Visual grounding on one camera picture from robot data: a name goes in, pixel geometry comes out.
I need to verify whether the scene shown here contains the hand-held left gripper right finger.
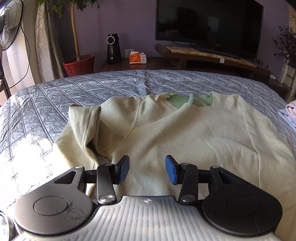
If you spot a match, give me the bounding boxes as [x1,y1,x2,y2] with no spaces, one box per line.
[165,155,241,205]

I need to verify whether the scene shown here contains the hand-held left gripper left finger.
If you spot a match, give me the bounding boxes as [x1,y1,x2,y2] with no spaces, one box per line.
[54,155,130,205]

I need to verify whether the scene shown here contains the beige long-sleeve sweater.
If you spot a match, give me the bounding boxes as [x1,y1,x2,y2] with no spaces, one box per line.
[54,91,296,209]

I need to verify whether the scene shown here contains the silver quilted blanket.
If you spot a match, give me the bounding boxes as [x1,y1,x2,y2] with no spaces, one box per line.
[0,69,296,232]

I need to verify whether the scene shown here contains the dark wooden tv cabinet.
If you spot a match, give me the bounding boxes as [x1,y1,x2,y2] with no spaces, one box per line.
[99,57,290,100]

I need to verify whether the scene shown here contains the potted tree in red pot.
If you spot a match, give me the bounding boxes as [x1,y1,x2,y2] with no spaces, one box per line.
[35,0,100,78]

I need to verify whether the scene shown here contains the orange tissue pack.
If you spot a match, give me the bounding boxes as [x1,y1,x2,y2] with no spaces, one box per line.
[129,51,148,65]

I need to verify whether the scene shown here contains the wooden tv riser shelf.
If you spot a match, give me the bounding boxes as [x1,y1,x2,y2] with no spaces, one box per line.
[154,43,271,79]

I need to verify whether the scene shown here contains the black tabletop appliance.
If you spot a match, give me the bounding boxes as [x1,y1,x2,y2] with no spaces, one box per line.
[106,34,122,65]

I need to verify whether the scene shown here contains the folded lavender garment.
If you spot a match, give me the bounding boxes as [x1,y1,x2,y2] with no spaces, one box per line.
[277,109,296,131]

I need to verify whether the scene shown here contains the clear glass cup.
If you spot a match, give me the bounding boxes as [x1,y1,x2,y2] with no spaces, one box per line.
[0,210,11,241]

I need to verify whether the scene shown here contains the dark small pegs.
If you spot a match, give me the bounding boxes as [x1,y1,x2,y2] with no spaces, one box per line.
[254,59,269,69]

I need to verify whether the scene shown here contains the beige curtain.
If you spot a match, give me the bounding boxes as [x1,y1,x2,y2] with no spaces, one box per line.
[35,2,65,82]

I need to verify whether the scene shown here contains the black flat television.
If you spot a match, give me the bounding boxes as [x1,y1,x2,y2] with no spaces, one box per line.
[155,0,264,61]

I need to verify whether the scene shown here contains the purple flower plant in vase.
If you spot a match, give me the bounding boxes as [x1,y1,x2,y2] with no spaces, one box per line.
[272,24,296,85]

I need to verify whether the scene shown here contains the black standing fan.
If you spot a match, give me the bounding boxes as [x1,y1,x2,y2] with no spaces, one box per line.
[0,0,30,100]

